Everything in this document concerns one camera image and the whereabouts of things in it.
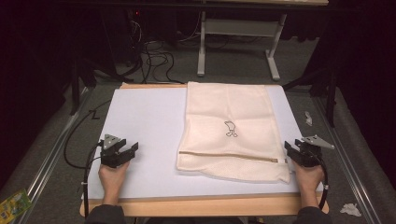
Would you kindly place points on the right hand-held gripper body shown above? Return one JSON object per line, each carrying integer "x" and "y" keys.
{"x": 309, "y": 152}

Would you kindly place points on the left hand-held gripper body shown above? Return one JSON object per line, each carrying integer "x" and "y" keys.
{"x": 109, "y": 155}

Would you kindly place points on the cream mesh laundry bag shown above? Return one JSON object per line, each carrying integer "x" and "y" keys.
{"x": 230, "y": 130}

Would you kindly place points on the person's left hand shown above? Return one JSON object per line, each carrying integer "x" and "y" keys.
{"x": 112, "y": 177}

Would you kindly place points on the person's right hand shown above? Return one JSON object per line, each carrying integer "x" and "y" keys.
{"x": 308, "y": 179}

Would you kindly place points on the small white scrap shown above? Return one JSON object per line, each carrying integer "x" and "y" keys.
{"x": 308, "y": 118}

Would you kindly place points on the white table mat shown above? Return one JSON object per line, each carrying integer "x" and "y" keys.
{"x": 149, "y": 118}

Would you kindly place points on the black stand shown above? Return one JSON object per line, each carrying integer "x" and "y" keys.
{"x": 75, "y": 87}
{"x": 330, "y": 96}

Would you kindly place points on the crumpled white tissue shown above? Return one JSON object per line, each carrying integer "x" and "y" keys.
{"x": 350, "y": 210}

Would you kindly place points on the green snack packet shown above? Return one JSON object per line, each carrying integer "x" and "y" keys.
{"x": 12, "y": 207}

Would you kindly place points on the metal floor rail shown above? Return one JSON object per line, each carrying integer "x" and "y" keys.
{"x": 46, "y": 161}
{"x": 345, "y": 161}

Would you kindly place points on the white desk frame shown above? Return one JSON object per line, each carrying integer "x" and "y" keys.
{"x": 202, "y": 46}

